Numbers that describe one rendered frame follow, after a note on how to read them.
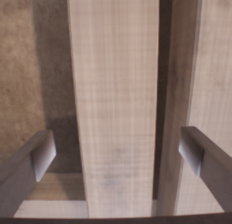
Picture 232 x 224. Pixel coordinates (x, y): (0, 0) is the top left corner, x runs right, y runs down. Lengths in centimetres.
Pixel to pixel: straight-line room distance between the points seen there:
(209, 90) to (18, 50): 40
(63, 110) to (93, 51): 26
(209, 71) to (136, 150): 13
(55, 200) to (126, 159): 25
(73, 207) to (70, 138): 16
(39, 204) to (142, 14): 43
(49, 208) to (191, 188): 32
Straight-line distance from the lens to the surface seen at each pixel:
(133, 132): 22
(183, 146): 17
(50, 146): 17
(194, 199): 31
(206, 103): 24
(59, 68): 42
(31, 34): 45
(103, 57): 20
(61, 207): 46
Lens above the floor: 40
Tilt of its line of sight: 74 degrees down
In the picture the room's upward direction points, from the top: 180 degrees clockwise
